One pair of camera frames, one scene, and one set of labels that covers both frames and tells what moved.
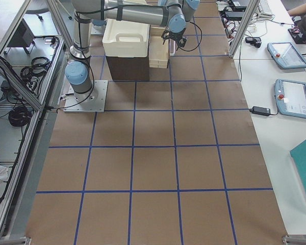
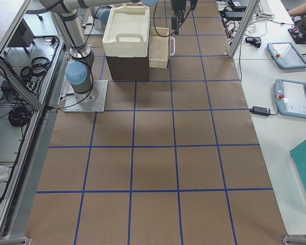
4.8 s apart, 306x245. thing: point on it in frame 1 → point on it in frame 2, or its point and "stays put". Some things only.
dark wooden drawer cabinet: [124, 68] stays put
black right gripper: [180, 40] → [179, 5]
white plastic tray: [123, 39] stays put
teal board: [304, 156] stays put
